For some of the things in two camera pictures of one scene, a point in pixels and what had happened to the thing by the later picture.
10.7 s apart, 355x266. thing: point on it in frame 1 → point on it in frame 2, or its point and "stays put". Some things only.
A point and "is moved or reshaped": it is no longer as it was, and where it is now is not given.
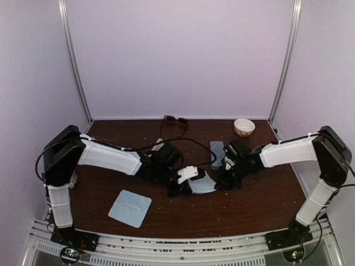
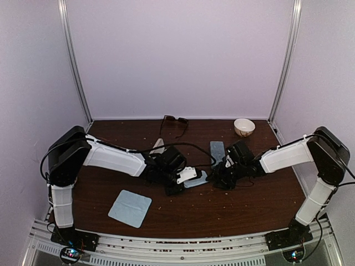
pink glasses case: x=158 y=147 stays put
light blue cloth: x=203 y=185 is moved or reshaped
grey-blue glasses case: x=217 y=147 stays put
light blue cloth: x=130 y=208 stays put
